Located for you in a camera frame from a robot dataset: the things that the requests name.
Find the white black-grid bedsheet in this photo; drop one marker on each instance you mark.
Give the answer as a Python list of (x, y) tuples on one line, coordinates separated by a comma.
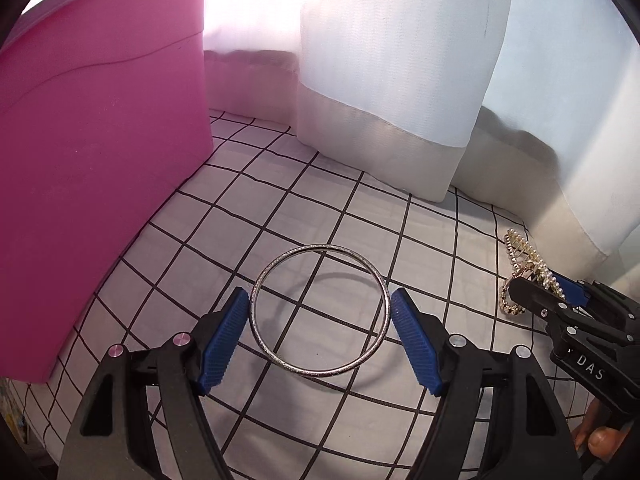
[(325, 200)]

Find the large silver bangle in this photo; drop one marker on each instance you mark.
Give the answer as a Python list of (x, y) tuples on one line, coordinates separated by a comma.
[(253, 305)]

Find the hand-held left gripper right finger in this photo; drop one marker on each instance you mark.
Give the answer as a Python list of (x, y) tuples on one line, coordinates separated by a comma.
[(415, 340)]

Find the white curtain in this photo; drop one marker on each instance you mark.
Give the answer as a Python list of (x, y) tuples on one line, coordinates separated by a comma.
[(400, 60)]

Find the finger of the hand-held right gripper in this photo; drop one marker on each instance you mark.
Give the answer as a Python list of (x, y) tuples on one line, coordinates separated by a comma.
[(575, 291), (535, 297)]

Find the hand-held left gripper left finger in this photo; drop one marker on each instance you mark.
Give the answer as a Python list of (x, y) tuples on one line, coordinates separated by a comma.
[(222, 340)]

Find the person's right hand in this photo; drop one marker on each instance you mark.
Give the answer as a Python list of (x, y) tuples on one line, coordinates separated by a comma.
[(600, 440)]

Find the pink plastic storage bin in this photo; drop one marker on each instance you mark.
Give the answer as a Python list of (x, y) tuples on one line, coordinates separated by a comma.
[(100, 160)]

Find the gold pearl hair clip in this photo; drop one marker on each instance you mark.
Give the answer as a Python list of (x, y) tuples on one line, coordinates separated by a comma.
[(515, 247)]

